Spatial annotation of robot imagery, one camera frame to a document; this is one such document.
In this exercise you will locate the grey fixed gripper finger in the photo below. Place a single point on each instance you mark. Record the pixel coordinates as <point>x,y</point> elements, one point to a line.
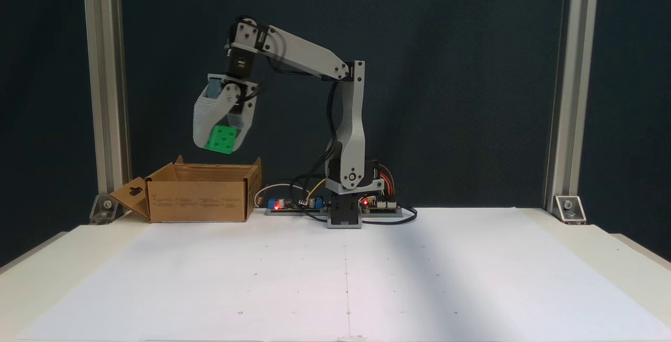
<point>246,121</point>

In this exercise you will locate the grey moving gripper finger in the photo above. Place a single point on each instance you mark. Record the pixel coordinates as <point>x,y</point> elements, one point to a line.
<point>217,116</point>

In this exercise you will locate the green die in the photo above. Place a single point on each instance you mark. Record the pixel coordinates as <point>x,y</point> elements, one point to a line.
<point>221,139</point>

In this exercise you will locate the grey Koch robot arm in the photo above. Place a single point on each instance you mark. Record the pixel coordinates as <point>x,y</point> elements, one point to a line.
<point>304,51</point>

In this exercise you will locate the brown cardboard box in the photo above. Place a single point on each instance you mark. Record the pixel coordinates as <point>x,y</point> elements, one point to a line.
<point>199,198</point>

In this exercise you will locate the blue circuit board red LED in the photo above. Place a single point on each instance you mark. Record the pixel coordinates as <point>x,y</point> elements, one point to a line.
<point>283,204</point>

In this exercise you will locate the aluminium frame post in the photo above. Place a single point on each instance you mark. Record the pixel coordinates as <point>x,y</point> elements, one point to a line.
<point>105,69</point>
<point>574,69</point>

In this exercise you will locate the metal corner bracket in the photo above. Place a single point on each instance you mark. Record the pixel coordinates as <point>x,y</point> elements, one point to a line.
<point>107,208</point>
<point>570,208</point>

